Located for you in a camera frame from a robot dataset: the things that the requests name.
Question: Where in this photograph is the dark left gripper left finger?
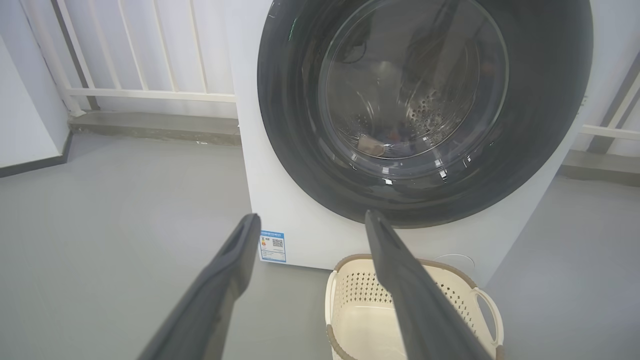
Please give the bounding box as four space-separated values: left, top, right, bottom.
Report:
137 213 262 360

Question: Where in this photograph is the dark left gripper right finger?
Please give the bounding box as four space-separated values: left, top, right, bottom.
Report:
364 209 493 360

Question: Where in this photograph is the washing machine glass door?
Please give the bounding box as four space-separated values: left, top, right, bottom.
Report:
257 0 594 229

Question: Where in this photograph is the white front-load washing machine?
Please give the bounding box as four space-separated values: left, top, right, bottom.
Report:
225 0 601 288

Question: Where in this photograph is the washing machine drum opening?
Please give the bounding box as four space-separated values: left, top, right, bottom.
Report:
320 0 510 161

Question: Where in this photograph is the cream perforated laundry basket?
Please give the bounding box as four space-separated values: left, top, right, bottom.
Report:
325 254 505 360

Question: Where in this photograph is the round white filter cover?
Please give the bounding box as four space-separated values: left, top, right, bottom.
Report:
434 253 476 271

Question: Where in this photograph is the blue energy label sticker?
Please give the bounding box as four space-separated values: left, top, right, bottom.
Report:
259 230 287 264

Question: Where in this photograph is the white metal railing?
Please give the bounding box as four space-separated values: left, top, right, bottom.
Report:
580 50 640 156
20 0 238 118

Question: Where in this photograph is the grey diagonal post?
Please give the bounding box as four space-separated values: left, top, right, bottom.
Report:
50 0 101 111
587 52 640 155

